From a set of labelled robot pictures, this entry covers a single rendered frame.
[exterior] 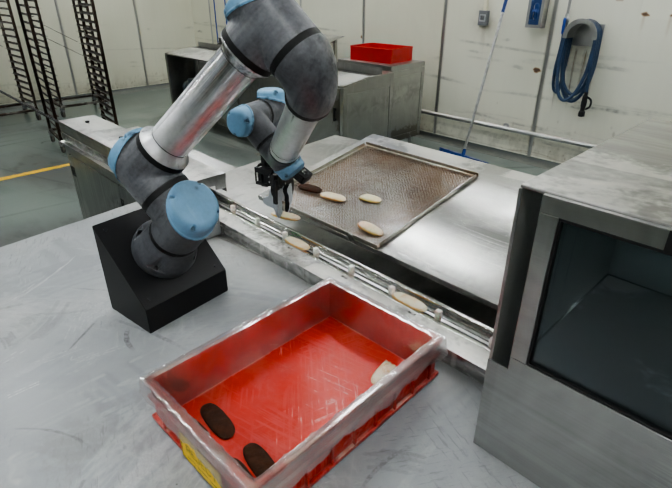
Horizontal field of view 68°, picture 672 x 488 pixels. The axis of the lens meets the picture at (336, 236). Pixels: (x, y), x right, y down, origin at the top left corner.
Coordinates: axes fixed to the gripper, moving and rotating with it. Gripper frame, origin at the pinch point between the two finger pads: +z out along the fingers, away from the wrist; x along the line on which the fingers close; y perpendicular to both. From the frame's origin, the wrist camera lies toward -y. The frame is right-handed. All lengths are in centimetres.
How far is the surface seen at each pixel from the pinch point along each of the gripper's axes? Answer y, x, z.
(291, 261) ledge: -10.6, 13.6, 7.4
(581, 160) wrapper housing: -76, 31, -36
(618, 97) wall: -84, -361, 25
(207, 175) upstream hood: 44.2, -16.2, 1.1
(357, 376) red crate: -44, 41, 11
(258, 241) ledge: 4.2, 8.3, 7.2
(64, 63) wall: 619, -363, 38
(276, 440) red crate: -39, 63, 11
